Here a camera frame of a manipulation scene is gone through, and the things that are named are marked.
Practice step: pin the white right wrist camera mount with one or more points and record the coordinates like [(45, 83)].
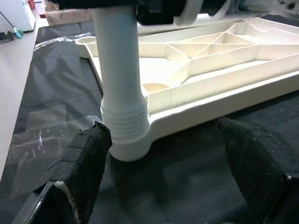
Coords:
[(187, 19)]

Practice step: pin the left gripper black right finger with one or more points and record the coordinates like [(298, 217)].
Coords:
[(257, 168)]

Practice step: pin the black tablecloth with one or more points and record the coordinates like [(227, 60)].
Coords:
[(175, 186)]

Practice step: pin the white plastic children table top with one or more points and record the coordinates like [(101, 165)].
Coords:
[(210, 93)]

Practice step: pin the small teal cleaning brush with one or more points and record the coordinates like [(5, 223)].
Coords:
[(18, 34)]

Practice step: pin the clear plastic film piece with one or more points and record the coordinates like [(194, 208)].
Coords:
[(60, 39)]

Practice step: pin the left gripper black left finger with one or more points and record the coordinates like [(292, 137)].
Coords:
[(77, 168)]

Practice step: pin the white plastic table leg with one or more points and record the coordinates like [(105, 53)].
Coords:
[(119, 70)]

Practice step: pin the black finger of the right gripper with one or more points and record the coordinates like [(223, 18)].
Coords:
[(70, 4)]

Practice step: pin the beige cloth covered bench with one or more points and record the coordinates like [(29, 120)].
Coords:
[(70, 17)]

